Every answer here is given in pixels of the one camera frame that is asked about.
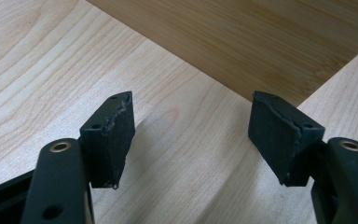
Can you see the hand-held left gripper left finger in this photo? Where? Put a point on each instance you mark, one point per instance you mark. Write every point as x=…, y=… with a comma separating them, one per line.
x=112, y=140

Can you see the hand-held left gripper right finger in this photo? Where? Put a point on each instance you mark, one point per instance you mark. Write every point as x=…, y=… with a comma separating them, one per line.
x=279, y=137

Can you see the wooden tea box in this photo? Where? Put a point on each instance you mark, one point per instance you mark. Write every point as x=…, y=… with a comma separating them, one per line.
x=245, y=40

